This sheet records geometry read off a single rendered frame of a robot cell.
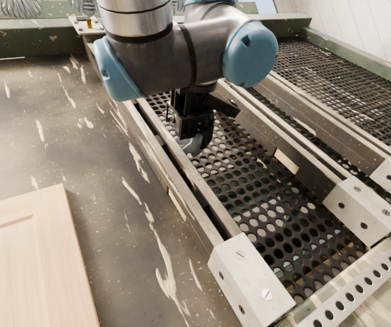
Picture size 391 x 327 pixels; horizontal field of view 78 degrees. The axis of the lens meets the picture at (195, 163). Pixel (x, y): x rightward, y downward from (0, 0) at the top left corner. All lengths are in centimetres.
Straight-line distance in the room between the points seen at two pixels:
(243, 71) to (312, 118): 55
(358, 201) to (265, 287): 29
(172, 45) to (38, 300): 40
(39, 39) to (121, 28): 88
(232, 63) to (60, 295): 41
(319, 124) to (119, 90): 66
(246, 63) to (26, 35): 94
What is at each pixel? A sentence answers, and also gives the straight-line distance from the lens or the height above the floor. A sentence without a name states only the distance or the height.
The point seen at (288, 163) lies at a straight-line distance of 68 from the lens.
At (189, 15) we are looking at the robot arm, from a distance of 43.
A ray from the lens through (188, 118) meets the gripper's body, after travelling 48.
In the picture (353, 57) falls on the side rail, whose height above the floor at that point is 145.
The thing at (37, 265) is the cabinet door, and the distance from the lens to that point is 49.
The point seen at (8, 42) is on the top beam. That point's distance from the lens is 116.
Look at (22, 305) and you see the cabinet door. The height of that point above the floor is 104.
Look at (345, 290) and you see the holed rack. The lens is 49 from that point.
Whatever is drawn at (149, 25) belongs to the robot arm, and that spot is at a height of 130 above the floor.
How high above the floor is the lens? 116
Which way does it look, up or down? level
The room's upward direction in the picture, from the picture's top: 18 degrees counter-clockwise
